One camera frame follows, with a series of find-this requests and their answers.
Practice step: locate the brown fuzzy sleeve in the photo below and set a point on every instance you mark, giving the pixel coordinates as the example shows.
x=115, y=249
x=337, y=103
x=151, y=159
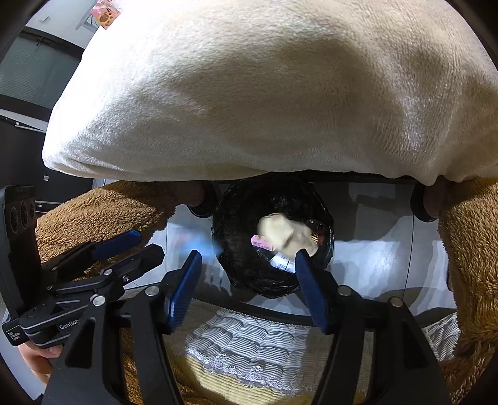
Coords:
x=474, y=272
x=97, y=210

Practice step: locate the person's left hand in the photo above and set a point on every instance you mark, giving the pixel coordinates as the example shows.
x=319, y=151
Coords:
x=41, y=362

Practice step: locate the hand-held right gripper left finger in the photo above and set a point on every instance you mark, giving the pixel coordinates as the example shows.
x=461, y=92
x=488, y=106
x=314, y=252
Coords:
x=186, y=288

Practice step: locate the black bed caster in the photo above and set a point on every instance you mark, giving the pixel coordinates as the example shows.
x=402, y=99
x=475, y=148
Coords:
x=204, y=202
x=418, y=202

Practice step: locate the brown snack wrapper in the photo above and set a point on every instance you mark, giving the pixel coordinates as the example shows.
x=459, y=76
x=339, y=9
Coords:
x=319, y=233

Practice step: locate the white striped seat cushion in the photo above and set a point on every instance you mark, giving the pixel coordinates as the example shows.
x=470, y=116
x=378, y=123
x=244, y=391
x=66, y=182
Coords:
x=241, y=350

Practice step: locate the brown fuzzy right sleeve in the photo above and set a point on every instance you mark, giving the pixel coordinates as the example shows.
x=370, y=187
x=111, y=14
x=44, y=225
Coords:
x=474, y=272

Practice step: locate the brown fuzzy left sleeve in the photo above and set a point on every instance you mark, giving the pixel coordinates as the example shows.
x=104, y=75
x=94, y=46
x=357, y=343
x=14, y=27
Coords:
x=97, y=210

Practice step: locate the beige paper bag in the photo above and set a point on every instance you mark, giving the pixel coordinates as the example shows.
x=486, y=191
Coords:
x=284, y=231

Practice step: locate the glass door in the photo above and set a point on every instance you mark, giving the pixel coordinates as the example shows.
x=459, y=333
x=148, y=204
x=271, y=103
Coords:
x=31, y=78

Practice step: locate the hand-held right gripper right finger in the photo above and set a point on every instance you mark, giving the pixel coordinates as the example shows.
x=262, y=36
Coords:
x=311, y=292

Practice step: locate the trash bin with black bag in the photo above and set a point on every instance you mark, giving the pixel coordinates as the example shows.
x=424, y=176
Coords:
x=233, y=237

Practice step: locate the white wipes packet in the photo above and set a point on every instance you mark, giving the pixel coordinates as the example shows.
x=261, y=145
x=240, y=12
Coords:
x=282, y=264

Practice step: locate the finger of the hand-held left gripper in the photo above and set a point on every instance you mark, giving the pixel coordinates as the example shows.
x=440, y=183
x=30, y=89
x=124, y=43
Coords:
x=116, y=240
x=136, y=263

